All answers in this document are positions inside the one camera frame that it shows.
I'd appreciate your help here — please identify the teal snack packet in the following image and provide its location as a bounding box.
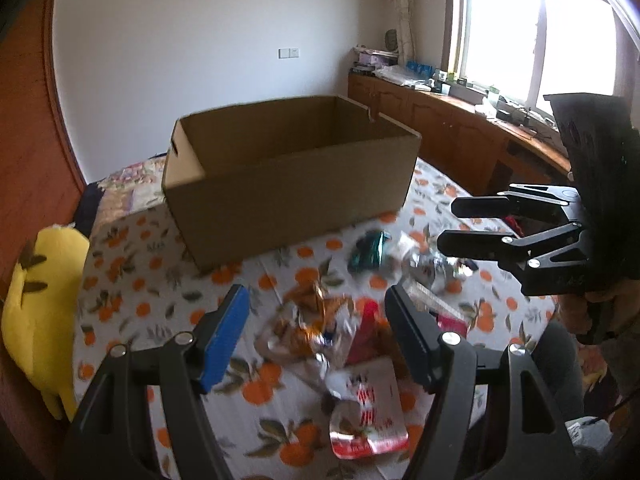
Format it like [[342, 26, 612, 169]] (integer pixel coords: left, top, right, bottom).
[[347, 230, 394, 273]]

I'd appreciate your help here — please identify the shiny orange snack packet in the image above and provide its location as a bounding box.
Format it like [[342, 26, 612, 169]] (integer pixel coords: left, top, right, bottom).
[[282, 280, 353, 356]]

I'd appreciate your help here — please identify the brown cardboard box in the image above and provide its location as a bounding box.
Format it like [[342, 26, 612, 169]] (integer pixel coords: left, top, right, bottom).
[[161, 94, 422, 272]]

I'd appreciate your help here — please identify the wooden window cabinet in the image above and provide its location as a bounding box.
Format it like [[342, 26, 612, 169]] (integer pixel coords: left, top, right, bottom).
[[347, 72, 576, 196]]

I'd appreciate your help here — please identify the white red-print snack packet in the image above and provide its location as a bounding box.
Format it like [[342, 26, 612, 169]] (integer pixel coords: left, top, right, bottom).
[[327, 357, 411, 460]]

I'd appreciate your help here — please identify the window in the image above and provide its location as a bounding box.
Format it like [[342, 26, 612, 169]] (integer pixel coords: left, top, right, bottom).
[[442, 0, 640, 122]]

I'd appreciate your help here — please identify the person's right hand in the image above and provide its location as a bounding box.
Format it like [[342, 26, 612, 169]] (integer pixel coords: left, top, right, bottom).
[[556, 275, 640, 335]]

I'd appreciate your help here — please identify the white plastic bag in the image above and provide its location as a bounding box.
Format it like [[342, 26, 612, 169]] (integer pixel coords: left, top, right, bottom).
[[374, 64, 441, 92]]

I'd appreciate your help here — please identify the floral quilt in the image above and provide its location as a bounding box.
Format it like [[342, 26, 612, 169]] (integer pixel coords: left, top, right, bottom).
[[82, 156, 168, 236]]

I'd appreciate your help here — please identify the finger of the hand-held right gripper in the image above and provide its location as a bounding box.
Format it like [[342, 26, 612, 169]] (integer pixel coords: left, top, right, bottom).
[[436, 221, 589, 272], [450, 184, 583, 224]]

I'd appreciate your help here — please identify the clutter on cabinet top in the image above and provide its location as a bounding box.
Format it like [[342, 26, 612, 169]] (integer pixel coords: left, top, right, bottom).
[[434, 70, 557, 132]]

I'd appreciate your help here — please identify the red snack packet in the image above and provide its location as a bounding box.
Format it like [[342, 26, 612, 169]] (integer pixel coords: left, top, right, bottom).
[[345, 300, 382, 366]]

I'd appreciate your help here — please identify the stack of boxes and papers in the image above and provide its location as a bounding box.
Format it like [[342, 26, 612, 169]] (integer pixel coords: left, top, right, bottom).
[[350, 44, 401, 75]]

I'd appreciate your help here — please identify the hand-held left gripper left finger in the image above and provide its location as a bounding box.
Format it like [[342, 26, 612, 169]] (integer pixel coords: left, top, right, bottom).
[[55, 284, 251, 480]]

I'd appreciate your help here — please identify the patterned curtain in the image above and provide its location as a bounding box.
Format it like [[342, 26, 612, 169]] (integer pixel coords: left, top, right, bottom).
[[375, 0, 417, 61]]

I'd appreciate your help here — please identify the clear pink-edged snack packet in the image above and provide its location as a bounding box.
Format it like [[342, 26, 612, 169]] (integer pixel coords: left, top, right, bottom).
[[400, 280, 468, 338]]

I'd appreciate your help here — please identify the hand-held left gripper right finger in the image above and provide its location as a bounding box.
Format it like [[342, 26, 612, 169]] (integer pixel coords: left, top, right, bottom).
[[384, 284, 583, 480]]

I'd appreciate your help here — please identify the crumpled silver snack packet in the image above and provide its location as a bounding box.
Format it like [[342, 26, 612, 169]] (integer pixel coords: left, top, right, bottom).
[[400, 232, 473, 293]]

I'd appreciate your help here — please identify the person's dark trouser leg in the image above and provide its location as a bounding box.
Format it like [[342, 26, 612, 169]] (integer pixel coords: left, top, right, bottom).
[[535, 320, 587, 431]]

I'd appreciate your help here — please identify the clear silver snack packet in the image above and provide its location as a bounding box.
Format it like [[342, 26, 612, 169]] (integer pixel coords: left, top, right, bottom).
[[254, 310, 351, 393]]

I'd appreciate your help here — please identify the yellow plush toy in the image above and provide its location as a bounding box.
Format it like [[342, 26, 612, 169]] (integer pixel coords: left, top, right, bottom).
[[0, 225, 91, 421]]

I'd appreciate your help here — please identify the dark blue blanket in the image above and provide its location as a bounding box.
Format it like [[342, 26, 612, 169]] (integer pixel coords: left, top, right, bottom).
[[75, 182, 106, 238]]

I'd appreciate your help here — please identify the orange-print white bedsheet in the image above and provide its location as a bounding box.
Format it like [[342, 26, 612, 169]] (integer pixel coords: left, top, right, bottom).
[[72, 157, 561, 480]]

